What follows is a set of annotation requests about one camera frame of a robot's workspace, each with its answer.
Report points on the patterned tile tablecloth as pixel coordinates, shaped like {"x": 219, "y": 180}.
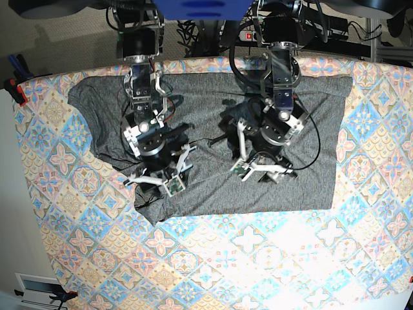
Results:
{"x": 99, "y": 247}

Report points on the white power strip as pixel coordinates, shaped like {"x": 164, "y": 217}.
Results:
{"x": 248, "y": 36}

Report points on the red black clamp left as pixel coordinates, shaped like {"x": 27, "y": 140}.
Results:
{"x": 16, "y": 92}

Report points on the grey t-shirt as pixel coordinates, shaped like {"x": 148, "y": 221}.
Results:
{"x": 202, "y": 100}

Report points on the black clamp bottom left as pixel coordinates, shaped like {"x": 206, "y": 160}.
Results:
{"x": 61, "y": 297}

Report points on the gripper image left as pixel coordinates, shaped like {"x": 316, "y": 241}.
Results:
{"x": 165, "y": 172}

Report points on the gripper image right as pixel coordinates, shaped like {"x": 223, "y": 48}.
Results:
{"x": 258, "y": 150}

